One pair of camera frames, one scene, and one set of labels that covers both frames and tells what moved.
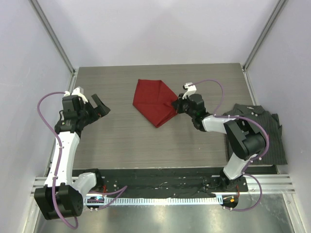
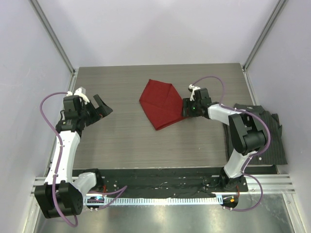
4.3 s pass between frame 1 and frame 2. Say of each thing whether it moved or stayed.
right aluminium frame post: stayed
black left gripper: stayed
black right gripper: moved
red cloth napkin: moved
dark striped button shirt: stayed
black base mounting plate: stayed
